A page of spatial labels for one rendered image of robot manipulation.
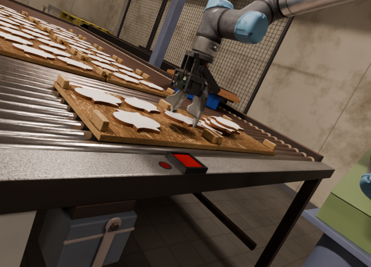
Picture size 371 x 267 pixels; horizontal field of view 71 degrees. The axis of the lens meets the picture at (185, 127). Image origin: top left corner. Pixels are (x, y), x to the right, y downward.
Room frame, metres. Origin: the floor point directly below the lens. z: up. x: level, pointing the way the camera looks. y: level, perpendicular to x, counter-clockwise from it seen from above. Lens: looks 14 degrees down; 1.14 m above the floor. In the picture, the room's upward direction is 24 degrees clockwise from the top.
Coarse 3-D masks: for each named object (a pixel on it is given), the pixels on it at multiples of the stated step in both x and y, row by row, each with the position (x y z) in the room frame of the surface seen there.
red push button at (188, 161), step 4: (176, 156) 0.58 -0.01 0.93; (180, 156) 0.59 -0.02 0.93; (184, 156) 0.60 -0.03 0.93; (188, 156) 0.61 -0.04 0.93; (180, 160) 0.57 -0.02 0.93; (184, 160) 0.58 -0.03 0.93; (188, 160) 0.59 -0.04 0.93; (192, 160) 0.60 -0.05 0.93; (184, 164) 0.56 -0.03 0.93; (188, 164) 0.56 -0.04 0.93; (192, 164) 0.57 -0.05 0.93; (196, 164) 0.59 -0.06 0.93
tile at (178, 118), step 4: (164, 112) 0.81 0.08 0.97; (168, 112) 0.78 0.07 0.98; (172, 112) 0.82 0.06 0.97; (168, 116) 0.74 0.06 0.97; (172, 116) 0.74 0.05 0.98; (176, 116) 0.77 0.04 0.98; (180, 116) 0.80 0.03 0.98; (184, 116) 0.84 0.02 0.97; (172, 120) 0.73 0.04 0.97; (176, 120) 0.73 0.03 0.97; (180, 120) 0.74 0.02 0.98; (184, 120) 0.76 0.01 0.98; (188, 120) 0.79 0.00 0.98; (192, 120) 0.82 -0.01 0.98; (184, 124) 0.74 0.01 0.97; (188, 124) 0.73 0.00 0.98; (192, 124) 0.75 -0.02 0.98; (200, 124) 0.81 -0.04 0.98; (200, 128) 0.78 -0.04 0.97
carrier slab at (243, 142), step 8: (176, 112) 1.03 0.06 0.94; (184, 112) 1.10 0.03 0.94; (200, 120) 1.08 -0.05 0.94; (224, 136) 0.98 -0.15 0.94; (232, 136) 1.04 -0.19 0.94; (240, 136) 1.11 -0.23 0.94; (248, 136) 1.20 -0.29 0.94; (216, 144) 0.82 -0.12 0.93; (224, 144) 0.85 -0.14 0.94; (232, 144) 0.90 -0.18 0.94; (240, 144) 0.96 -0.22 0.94; (248, 144) 1.02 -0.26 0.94; (256, 144) 1.08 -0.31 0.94; (248, 152) 0.95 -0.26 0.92; (256, 152) 0.99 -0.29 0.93; (264, 152) 1.04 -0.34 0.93; (272, 152) 1.08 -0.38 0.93
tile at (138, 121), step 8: (120, 112) 0.67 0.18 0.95; (128, 112) 0.70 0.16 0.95; (120, 120) 0.61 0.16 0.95; (128, 120) 0.64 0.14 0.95; (136, 120) 0.67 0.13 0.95; (144, 120) 0.70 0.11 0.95; (152, 120) 0.73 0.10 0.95; (136, 128) 0.61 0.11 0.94; (144, 128) 0.63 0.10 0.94; (152, 128) 0.65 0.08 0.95
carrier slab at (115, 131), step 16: (64, 96) 0.67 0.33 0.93; (80, 112) 0.59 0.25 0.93; (112, 112) 0.68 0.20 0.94; (144, 112) 0.82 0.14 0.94; (96, 128) 0.52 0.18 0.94; (112, 128) 0.56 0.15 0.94; (128, 128) 0.61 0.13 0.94; (160, 128) 0.72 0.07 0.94; (176, 128) 0.79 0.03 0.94; (192, 128) 0.88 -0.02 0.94; (160, 144) 0.63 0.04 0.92; (176, 144) 0.67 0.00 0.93; (192, 144) 0.71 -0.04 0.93; (208, 144) 0.77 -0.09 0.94
